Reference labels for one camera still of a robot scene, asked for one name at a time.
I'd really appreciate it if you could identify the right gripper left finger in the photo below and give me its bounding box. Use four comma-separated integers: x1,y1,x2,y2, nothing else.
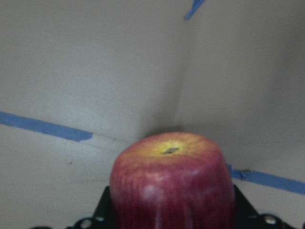
69,186,114,229

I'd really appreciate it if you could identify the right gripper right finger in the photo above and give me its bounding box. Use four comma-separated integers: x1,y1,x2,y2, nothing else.
234,185,293,229

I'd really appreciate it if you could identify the red yellow apple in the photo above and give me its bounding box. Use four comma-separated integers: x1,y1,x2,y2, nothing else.
110,132,236,229

